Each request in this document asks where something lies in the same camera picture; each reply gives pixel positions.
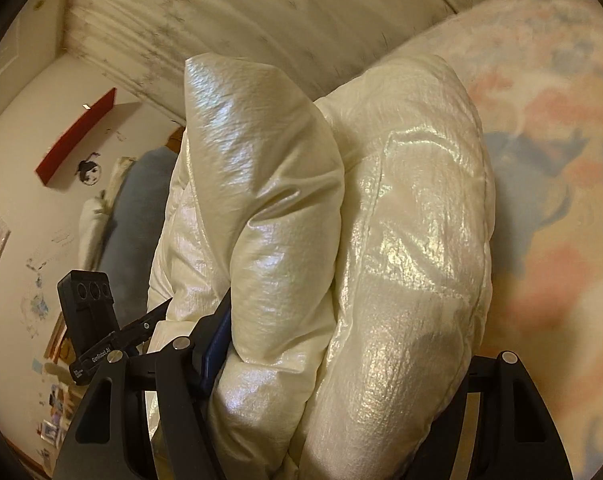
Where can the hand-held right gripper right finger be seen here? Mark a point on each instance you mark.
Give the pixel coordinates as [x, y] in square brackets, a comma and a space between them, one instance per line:
[486, 372]

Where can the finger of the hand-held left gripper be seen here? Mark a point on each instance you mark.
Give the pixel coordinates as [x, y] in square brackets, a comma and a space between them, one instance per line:
[144, 324]

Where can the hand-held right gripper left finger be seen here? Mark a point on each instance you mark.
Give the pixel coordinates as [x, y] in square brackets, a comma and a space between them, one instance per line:
[216, 355]

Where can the white shiny puffer jacket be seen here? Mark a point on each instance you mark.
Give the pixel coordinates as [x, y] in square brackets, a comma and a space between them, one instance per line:
[381, 260]

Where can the white folded cloth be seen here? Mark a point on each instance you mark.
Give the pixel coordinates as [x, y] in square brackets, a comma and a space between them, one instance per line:
[89, 230]

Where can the blue-grey pillow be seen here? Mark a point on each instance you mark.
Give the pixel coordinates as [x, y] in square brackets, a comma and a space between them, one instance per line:
[131, 220]

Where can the bed with floral cover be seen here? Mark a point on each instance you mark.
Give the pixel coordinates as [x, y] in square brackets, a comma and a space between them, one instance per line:
[556, 160]

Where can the beige patterned curtain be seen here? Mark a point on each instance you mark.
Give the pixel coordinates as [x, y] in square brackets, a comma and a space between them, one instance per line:
[281, 10]

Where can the black face wall sticker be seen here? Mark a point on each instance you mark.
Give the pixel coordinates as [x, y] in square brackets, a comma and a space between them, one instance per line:
[89, 172]

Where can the red wall shelf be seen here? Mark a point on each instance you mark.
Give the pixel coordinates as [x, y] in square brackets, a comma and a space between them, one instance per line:
[76, 135]

